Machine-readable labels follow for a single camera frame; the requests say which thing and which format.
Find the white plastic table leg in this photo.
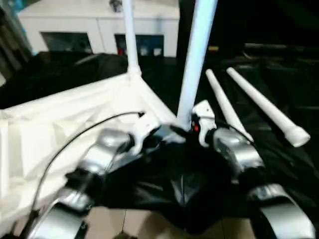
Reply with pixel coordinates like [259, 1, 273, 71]
[122, 0, 142, 80]
[176, 0, 219, 131]
[205, 69, 254, 142]
[226, 67, 311, 147]

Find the white plastic table top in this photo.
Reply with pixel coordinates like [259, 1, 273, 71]
[0, 72, 186, 235]

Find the black plastic mat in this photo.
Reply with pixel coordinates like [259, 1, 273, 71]
[0, 51, 319, 232]

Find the dark horizontal bar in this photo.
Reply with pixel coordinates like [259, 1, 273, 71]
[244, 43, 319, 53]

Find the black fabric backdrop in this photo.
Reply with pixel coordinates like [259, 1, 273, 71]
[178, 0, 319, 63]

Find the white glass-door cabinet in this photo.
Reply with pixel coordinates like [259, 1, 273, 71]
[17, 0, 180, 57]

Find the black bundle in clear bag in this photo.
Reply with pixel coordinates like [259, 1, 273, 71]
[109, 0, 123, 12]

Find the grey metal tripod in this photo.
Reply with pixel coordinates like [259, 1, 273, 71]
[0, 4, 33, 73]

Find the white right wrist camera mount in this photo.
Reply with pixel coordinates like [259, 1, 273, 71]
[191, 100, 217, 148]

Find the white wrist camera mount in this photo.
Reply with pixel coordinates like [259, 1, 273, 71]
[191, 100, 217, 148]
[129, 113, 161, 155]

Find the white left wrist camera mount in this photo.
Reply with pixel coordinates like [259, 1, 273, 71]
[129, 113, 161, 155]

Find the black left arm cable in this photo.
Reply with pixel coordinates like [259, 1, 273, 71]
[29, 112, 145, 220]

